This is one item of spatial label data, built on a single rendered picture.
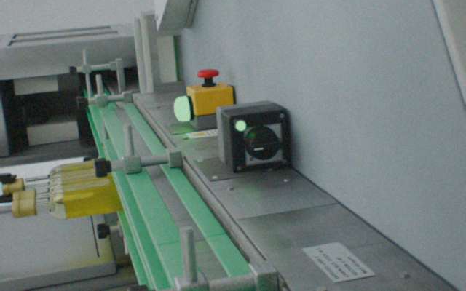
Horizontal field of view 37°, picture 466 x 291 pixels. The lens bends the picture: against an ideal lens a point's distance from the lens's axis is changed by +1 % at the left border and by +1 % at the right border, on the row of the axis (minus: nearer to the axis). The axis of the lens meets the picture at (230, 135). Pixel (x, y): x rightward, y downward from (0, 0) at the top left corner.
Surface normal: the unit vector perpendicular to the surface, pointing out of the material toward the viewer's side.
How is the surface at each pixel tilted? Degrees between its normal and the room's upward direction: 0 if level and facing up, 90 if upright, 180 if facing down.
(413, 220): 0
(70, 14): 90
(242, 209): 90
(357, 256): 90
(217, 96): 90
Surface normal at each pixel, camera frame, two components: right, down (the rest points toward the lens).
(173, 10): 0.19, 0.94
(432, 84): -0.96, 0.13
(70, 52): 0.25, 0.21
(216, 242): -0.07, -0.97
